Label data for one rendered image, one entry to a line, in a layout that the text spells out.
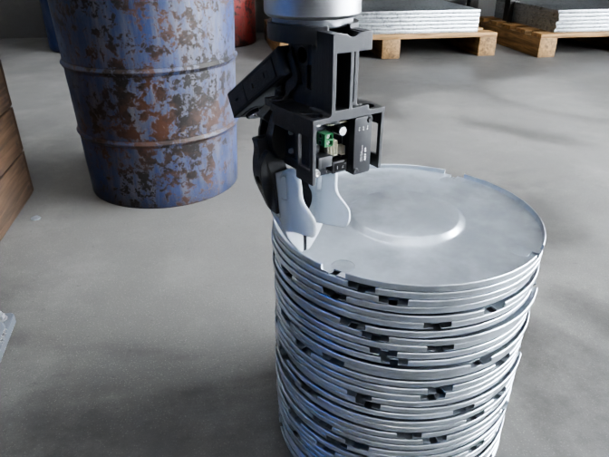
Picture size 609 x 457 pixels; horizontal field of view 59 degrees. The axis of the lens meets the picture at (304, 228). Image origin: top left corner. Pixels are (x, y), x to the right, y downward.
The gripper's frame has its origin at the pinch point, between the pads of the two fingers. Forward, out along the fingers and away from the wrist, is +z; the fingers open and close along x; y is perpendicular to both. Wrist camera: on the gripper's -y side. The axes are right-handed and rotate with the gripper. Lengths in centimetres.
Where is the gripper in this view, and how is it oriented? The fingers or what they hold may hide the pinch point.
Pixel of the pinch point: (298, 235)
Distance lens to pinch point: 53.1
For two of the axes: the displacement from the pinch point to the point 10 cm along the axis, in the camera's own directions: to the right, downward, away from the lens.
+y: 5.6, 3.9, -7.3
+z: 0.0, 8.8, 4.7
